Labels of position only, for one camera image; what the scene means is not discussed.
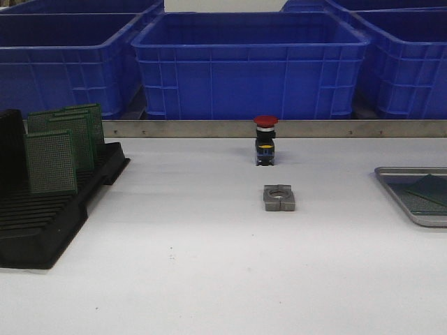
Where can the rearmost green perforated board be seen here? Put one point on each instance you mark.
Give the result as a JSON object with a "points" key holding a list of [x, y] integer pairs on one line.
{"points": [[95, 110]]}

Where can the silver metal tray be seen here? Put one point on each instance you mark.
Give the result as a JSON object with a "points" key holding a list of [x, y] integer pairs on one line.
{"points": [[409, 175]]}

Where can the black slotted board rack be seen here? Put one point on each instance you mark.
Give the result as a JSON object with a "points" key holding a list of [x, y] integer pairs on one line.
{"points": [[36, 229]]}

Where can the red emergency stop button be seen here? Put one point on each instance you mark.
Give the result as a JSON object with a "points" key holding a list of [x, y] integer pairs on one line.
{"points": [[265, 135]]}

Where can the grey metal clamp block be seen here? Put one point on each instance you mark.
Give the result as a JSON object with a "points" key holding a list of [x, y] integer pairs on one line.
{"points": [[279, 197]]}

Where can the centre blue plastic crate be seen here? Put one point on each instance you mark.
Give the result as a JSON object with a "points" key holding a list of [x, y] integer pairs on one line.
{"points": [[236, 66]]}

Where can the blue plastic crate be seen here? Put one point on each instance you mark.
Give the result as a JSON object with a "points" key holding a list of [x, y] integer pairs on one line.
{"points": [[236, 66], [51, 61], [403, 75]]}

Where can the far right blue crate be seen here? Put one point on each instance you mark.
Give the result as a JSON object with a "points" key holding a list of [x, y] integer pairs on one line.
{"points": [[362, 5]]}

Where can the left blue plastic crate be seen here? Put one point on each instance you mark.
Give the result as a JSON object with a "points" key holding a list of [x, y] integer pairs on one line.
{"points": [[51, 61]]}

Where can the right blue plastic crate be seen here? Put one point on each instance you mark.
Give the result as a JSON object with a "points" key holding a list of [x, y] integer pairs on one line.
{"points": [[403, 75]]}

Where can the far left blue crate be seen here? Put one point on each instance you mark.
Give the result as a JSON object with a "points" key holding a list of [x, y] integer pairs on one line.
{"points": [[84, 6]]}

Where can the metal table edge rail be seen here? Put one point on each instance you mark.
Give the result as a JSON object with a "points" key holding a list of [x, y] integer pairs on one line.
{"points": [[377, 128]]}

